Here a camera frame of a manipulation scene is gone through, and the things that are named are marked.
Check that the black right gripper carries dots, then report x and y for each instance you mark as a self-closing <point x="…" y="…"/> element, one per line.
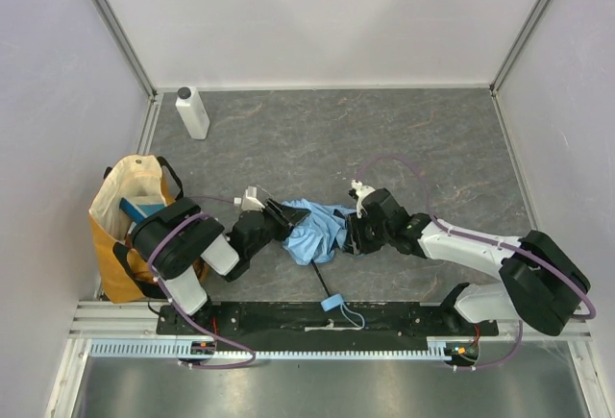
<point x="356" y="233"/>

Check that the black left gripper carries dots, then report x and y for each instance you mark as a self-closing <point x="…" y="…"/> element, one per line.
<point x="279" y="219"/>

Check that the light blue folding umbrella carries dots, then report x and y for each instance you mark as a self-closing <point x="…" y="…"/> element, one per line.
<point x="314" y="242"/>

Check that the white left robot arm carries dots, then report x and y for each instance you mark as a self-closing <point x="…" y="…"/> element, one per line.
<point x="172" y="238"/>

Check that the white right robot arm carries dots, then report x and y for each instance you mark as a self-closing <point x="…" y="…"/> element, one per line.
<point x="534" y="280"/>

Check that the white plastic bottle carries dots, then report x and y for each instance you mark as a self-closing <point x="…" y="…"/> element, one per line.
<point x="192" y="111"/>

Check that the blue book in bag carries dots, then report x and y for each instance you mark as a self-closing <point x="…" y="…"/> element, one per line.
<point x="140" y="207"/>

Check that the yellow canvas tote bag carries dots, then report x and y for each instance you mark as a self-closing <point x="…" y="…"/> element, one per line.
<point x="125" y="276"/>

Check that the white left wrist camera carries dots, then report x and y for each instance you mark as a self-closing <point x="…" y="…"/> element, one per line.
<point x="249" y="200"/>

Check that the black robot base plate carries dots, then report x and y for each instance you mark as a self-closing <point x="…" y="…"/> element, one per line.
<point x="238" y="320"/>

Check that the left aluminium corner post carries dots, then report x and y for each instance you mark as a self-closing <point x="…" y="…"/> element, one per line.
<point x="125" y="47"/>

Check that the aluminium corner post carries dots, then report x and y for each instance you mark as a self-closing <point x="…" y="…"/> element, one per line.
<point x="532" y="21"/>
<point x="125" y="47"/>

